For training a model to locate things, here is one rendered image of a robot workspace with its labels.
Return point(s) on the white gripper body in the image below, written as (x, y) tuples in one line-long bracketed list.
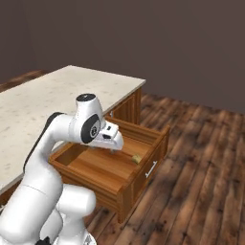
[(110, 141)]

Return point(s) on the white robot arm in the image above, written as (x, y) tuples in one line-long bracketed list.
[(41, 178)]

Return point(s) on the wooden counter cabinet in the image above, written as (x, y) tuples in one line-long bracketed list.
[(129, 108)]

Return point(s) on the open wooden drawer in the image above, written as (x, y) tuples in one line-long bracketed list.
[(105, 166)]

